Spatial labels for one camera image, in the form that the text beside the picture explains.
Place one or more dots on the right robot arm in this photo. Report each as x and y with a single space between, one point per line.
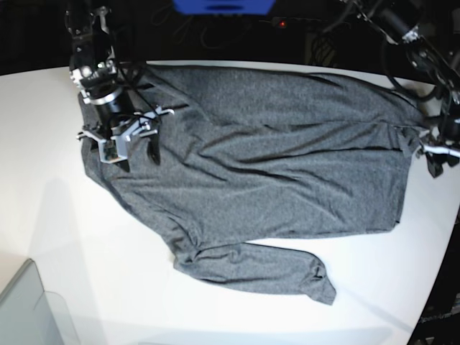
93 65

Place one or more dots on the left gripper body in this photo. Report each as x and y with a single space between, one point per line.
442 137

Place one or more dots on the translucent plastic box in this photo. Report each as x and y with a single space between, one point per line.
32 315

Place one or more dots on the grey long-sleeve shirt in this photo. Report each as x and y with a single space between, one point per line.
256 154

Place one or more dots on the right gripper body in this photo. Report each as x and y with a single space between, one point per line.
117 117

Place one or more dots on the blue bin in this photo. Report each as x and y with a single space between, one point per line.
252 7

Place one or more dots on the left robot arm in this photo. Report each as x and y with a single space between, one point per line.
398 22

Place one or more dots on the black power strip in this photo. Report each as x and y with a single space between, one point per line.
288 22

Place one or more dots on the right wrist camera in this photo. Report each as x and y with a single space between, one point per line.
112 151

